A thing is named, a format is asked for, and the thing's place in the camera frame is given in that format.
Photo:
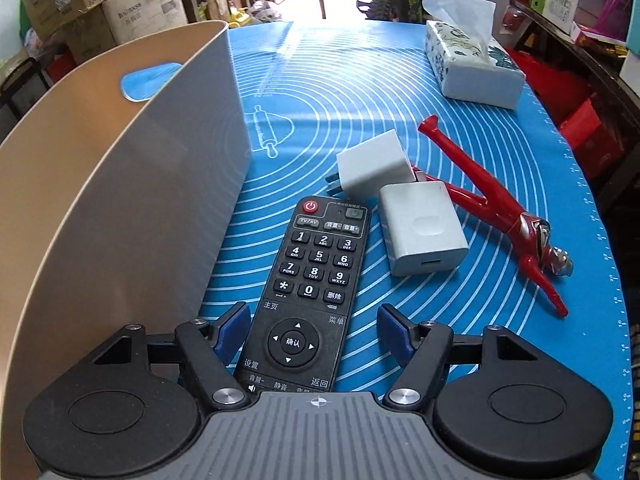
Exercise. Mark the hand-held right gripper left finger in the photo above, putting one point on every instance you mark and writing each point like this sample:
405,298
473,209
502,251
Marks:
235,330

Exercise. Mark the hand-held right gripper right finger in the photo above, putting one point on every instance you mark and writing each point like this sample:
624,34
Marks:
395,332

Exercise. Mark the black remote control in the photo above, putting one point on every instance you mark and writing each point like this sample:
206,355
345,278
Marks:
310,260

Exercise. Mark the white charger block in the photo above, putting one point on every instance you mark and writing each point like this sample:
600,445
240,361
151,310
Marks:
420,230

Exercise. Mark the beige plastic basket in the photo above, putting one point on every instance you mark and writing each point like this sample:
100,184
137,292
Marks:
125,210

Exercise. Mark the red silver action figure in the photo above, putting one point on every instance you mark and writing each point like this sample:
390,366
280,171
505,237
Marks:
520,225

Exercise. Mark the white charger with prongs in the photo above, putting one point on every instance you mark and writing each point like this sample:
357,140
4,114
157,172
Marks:
370,165

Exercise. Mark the blue silicone baking mat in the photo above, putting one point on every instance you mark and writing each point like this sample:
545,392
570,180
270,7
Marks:
325,110

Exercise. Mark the white floral tissue box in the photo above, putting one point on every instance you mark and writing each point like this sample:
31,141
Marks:
475,75

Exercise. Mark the red paper gift bags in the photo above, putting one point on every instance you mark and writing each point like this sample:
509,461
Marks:
575,110

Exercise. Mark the yellow plastic toy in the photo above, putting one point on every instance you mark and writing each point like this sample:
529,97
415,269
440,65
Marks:
240,16

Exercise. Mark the white plastic bag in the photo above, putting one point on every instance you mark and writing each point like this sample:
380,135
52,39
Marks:
265,10

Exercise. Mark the dark wooden shelf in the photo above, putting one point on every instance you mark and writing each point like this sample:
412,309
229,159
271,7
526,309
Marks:
615,90

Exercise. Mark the white printed cardboard box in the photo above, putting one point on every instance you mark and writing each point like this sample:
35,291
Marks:
145,5

